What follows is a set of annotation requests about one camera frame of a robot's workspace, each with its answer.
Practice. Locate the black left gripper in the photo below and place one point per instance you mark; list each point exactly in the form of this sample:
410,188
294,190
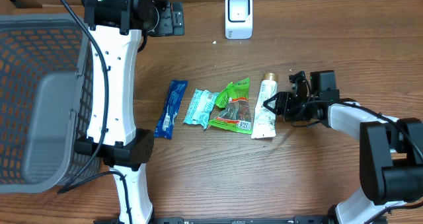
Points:
173,24

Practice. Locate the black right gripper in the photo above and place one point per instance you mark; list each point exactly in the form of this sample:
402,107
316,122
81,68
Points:
283,106

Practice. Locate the white conditioner tube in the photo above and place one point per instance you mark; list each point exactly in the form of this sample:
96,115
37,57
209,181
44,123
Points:
264,119

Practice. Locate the green clear snack bag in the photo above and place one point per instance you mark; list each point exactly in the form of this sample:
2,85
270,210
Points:
234,101

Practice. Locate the teal white snack packet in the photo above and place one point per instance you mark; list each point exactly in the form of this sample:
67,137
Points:
200,108

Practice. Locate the blue snack bar wrapper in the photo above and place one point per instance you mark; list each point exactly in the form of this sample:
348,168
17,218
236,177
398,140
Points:
165,125

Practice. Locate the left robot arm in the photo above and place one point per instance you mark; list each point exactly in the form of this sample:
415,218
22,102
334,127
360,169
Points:
117,31

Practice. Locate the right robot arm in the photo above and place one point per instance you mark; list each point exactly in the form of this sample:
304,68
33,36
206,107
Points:
390,148

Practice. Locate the white barcode scanner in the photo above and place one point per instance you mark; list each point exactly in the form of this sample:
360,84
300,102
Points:
238,19

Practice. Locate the grey plastic mesh basket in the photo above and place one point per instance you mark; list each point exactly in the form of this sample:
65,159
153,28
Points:
46,102

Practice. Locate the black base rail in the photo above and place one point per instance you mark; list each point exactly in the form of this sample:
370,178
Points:
238,220

